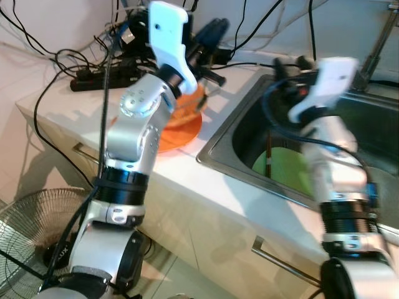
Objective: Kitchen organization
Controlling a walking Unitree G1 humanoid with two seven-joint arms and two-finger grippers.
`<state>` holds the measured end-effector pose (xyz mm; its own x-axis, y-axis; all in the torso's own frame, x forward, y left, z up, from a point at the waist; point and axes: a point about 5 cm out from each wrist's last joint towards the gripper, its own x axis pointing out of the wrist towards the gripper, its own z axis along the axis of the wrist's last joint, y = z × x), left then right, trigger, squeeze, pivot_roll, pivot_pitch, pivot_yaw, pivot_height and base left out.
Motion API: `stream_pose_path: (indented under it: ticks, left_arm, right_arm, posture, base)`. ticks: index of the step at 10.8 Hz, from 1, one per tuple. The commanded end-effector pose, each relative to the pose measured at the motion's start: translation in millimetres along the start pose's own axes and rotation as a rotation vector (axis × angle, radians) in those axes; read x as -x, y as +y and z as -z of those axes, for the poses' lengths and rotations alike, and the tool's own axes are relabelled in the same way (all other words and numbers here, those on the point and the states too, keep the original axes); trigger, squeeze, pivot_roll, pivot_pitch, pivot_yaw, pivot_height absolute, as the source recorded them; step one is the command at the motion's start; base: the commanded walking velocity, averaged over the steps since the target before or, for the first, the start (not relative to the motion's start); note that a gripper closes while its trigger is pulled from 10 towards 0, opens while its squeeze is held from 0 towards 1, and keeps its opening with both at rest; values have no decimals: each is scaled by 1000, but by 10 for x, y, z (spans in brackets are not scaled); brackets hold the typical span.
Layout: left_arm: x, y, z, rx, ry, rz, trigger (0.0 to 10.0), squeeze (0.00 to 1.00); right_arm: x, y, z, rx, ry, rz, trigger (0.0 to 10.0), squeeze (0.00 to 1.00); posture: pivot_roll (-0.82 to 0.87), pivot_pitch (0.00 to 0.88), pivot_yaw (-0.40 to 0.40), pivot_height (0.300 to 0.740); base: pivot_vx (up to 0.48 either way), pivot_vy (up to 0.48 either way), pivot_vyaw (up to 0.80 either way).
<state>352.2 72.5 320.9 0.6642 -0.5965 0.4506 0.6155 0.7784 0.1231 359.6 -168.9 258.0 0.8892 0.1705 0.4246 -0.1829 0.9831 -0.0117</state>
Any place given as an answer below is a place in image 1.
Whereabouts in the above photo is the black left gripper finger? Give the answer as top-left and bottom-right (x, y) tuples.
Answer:
(198, 65), (227, 87)
(196, 17), (231, 52)

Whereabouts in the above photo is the orange bowl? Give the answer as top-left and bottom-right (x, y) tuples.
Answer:
(163, 84), (208, 128)

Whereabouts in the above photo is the wooden chopstick with white tape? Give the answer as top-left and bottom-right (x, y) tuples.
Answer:
(267, 130), (274, 181)
(266, 130), (272, 181)

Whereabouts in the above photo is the orange plate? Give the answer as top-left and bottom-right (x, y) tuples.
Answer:
(112, 111), (204, 154)

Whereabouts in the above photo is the steel kitchen sink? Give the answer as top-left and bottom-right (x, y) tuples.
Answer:
(196, 74), (399, 219)

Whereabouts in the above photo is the black power adapter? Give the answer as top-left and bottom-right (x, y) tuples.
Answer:
(114, 11), (156, 63)

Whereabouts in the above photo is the steel faucet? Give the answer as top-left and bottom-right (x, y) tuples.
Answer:
(355, 0), (399, 88)

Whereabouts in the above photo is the green plate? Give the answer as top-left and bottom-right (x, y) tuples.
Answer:
(251, 145), (317, 199)

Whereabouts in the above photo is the black power strip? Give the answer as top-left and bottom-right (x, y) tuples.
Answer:
(70, 64), (149, 93)

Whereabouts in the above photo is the metal floor fan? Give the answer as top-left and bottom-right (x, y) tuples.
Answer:
(0, 187), (94, 293)

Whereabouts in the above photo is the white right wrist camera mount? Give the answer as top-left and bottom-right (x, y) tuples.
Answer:
(288, 57), (358, 123)

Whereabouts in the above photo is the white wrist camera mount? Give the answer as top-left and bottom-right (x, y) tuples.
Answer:
(148, 1), (200, 86)
(288, 57), (358, 123)

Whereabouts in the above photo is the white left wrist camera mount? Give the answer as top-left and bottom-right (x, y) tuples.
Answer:
(148, 1), (200, 86)

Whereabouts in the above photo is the black hanging wall cable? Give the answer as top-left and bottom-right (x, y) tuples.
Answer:
(307, 0), (317, 45)

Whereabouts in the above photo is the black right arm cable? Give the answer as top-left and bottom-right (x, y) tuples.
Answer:
(261, 84), (372, 187)

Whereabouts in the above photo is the metal drawer handle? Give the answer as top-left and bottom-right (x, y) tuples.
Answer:
(72, 142), (103, 164)
(251, 235), (325, 288)

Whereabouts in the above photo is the black power strip cord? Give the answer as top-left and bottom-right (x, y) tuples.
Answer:
(32, 78), (94, 187)

